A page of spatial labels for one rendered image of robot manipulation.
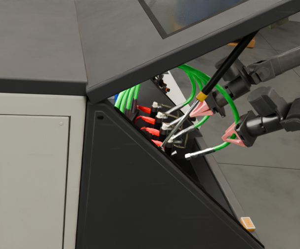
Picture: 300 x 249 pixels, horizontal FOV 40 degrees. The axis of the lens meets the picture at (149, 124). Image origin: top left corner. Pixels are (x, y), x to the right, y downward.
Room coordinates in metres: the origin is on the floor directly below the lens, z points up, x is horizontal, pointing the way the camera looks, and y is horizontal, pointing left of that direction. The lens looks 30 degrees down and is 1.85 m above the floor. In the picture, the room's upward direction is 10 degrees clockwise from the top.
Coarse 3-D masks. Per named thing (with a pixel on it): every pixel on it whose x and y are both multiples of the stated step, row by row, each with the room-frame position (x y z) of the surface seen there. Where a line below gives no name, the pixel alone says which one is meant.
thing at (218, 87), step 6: (180, 66) 1.07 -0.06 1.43; (186, 66) 1.07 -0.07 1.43; (192, 72) 1.07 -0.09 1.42; (198, 72) 1.07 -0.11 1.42; (204, 78) 1.06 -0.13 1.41; (210, 78) 1.06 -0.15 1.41; (216, 84) 1.06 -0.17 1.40; (126, 90) 1.09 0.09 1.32; (222, 90) 1.06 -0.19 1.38; (120, 96) 1.09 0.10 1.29; (228, 96) 1.06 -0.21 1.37; (120, 102) 1.09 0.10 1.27; (228, 102) 1.05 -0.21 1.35; (234, 108) 1.05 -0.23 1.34; (234, 114) 1.05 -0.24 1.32; (234, 138) 1.05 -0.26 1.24; (222, 144) 1.05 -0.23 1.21; (228, 144) 1.05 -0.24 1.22; (216, 150) 1.05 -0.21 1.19
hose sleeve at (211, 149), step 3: (210, 147) 1.06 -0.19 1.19; (213, 147) 1.06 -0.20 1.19; (201, 150) 1.06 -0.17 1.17; (204, 150) 1.06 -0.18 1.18; (207, 150) 1.06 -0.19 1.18; (210, 150) 1.05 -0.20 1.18; (213, 150) 1.05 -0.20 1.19; (192, 153) 1.07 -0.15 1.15; (195, 153) 1.06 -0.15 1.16; (198, 153) 1.06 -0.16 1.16; (201, 153) 1.06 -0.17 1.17; (204, 153) 1.05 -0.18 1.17; (207, 153) 1.05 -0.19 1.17; (192, 156) 1.06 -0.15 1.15; (195, 156) 1.06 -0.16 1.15; (198, 156) 1.06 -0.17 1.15
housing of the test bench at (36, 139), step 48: (0, 0) 1.16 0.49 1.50; (48, 0) 1.24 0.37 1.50; (0, 48) 0.82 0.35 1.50; (48, 48) 0.86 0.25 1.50; (0, 96) 0.68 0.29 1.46; (48, 96) 0.71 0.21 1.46; (0, 144) 0.68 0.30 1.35; (48, 144) 0.71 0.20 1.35; (0, 192) 0.68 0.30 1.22; (48, 192) 0.71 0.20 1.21; (0, 240) 0.68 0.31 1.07; (48, 240) 0.71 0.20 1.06
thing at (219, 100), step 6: (216, 90) 1.17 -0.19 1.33; (228, 90) 1.15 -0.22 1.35; (210, 96) 1.14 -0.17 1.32; (216, 96) 1.15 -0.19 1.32; (222, 96) 1.14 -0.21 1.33; (216, 102) 1.14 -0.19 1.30; (222, 102) 1.14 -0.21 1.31; (216, 108) 1.14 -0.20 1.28; (222, 108) 1.17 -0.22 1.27; (222, 114) 1.14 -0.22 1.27
